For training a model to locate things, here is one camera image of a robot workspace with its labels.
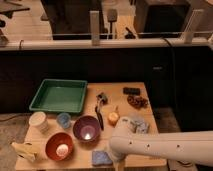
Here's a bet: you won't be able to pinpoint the blue sponge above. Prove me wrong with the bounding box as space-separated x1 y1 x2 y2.
92 151 113 166

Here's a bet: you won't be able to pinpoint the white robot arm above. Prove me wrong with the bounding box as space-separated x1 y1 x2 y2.
107 117 213 167

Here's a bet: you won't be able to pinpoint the green plastic tray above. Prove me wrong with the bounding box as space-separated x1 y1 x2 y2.
29 79 87 115

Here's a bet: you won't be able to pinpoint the yellow toy fruit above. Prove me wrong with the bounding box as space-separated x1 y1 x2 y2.
107 108 120 126

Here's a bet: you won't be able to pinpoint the purple bowl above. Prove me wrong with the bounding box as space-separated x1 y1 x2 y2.
73 115 101 142

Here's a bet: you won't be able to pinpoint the white egg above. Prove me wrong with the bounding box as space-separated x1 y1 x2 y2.
56 144 68 157

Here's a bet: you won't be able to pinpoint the red bowl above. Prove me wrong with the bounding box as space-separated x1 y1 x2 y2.
45 132 74 161

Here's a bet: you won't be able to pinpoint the brown toy grapes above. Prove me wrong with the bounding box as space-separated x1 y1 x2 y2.
127 95 148 109

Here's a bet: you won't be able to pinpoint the small blue cup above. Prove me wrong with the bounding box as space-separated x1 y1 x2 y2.
56 113 71 129

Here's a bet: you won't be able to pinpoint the black rectangular block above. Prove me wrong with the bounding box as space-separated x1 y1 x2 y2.
123 87 140 95

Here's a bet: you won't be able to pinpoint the white cup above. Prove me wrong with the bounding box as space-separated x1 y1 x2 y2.
29 112 48 133

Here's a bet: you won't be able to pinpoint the black handled brush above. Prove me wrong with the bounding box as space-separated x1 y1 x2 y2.
95 92 108 129

